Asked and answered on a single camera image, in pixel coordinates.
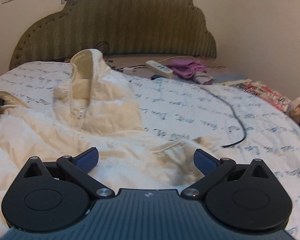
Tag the green upholstered headboard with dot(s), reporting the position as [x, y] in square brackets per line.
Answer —
[120, 22]

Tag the white script-printed bedsheet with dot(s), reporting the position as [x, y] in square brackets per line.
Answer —
[190, 120]

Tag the white power strip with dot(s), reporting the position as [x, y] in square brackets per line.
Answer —
[160, 68]

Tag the purple cloth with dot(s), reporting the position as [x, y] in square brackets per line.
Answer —
[187, 68]

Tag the white hooded puffer jacket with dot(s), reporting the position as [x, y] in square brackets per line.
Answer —
[95, 120]

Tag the red floral cloth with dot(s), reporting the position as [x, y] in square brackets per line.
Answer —
[262, 93]

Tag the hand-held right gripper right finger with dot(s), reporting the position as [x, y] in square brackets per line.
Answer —
[204, 161]

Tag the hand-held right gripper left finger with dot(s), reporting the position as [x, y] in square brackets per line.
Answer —
[88, 158]

